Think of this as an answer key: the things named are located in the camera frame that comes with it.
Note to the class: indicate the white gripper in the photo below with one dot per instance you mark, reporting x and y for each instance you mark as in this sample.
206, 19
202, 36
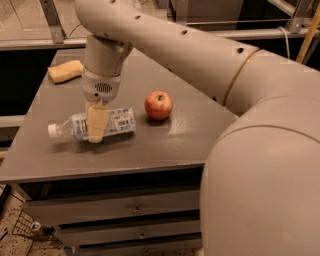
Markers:
100, 87

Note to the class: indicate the clear blue-labelled plastic water bottle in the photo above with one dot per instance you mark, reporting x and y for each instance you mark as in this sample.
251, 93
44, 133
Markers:
76, 126

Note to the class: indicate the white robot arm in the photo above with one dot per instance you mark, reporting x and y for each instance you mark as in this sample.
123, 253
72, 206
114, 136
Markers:
260, 189

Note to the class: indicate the yellow sponge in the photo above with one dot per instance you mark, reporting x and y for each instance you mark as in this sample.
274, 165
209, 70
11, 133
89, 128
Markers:
65, 71

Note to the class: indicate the red apple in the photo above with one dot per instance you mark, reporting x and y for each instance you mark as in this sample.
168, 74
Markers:
158, 105

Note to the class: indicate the grey drawer cabinet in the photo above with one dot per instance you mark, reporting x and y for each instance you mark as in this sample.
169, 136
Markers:
161, 156

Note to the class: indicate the top grey drawer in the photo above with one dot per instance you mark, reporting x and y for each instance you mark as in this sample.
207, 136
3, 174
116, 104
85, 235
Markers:
96, 208

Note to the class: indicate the grey drawer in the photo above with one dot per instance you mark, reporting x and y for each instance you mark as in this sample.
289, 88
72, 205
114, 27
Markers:
142, 248
96, 208
126, 232

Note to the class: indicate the middle grey drawer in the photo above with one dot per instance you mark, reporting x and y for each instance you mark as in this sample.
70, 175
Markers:
126, 232

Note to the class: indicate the bottom grey drawer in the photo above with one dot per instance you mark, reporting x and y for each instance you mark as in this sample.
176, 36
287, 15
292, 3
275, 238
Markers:
142, 248

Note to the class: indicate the wire basket on floor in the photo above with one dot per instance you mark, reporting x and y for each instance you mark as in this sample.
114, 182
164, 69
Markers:
26, 227

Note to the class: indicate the yellow frame cart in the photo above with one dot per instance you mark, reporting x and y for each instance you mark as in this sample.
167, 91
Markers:
309, 36

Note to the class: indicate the metal railing frame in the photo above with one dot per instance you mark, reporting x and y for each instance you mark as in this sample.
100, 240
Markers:
53, 23

